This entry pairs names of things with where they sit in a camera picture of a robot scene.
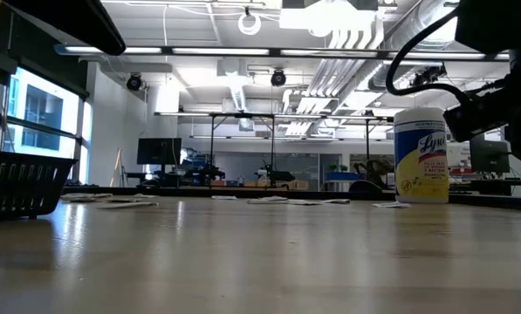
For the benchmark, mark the green printed bandage strip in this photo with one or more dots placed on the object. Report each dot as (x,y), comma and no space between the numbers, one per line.
(320,203)

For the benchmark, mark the black perforated plastic basket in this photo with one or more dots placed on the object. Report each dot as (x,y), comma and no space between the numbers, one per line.
(20,183)

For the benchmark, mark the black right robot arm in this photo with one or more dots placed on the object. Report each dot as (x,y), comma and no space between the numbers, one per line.
(500,22)

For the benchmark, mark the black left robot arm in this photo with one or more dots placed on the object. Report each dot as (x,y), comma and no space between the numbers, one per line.
(68,22)

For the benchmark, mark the black desktop robot arm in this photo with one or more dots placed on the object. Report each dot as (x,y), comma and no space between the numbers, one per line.
(207,172)
(371,170)
(275,175)

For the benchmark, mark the Lysol disinfecting wipes canister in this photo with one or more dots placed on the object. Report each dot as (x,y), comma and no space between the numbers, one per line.
(421,157)

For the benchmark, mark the black office chair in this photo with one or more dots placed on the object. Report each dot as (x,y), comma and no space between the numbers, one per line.
(365,186)

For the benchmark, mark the blue storage bin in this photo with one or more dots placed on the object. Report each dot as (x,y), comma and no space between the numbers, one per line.
(343,176)

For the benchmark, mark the brown cardboard box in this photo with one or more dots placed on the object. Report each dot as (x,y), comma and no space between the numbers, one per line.
(297,185)

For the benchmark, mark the LED light bar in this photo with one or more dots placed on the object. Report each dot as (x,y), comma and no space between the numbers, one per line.
(221,51)

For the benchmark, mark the black stand-mounted monitor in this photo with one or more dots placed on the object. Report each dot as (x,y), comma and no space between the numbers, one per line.
(159,151)

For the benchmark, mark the large glass window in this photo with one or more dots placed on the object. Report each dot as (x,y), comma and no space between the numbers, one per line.
(46,118)

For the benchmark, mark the black round tracking camera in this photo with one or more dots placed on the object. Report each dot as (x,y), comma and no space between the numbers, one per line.
(134,82)
(427,75)
(278,77)

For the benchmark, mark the silver ventilation duct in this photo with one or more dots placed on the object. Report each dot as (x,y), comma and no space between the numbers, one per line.
(375,78)

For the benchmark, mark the black metal workstation frame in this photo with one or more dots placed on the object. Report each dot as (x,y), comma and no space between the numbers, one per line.
(242,115)

